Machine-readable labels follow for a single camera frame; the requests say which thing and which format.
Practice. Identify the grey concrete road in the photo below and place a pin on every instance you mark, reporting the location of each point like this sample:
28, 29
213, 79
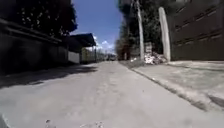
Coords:
100, 96

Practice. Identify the building with dark roof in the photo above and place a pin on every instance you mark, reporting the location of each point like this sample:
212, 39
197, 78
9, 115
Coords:
80, 41

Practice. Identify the pile of pale rubble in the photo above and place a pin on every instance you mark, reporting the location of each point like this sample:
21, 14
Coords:
153, 58

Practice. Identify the thin concrete pole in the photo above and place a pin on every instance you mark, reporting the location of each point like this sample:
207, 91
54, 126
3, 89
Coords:
140, 33

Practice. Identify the group of trees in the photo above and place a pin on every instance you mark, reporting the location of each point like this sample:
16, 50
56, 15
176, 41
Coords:
150, 20

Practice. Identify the thick concrete pole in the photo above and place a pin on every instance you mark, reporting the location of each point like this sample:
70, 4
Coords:
164, 33

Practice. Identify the pale concrete side apron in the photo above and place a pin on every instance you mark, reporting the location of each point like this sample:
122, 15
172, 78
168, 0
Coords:
186, 80

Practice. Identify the dark leafy tree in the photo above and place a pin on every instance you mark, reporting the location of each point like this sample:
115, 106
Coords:
40, 16

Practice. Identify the dark slatted fence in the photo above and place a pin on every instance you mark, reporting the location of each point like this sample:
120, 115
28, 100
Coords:
196, 33

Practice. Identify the dark boundary wall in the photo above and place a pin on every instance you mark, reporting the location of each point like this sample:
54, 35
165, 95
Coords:
26, 53

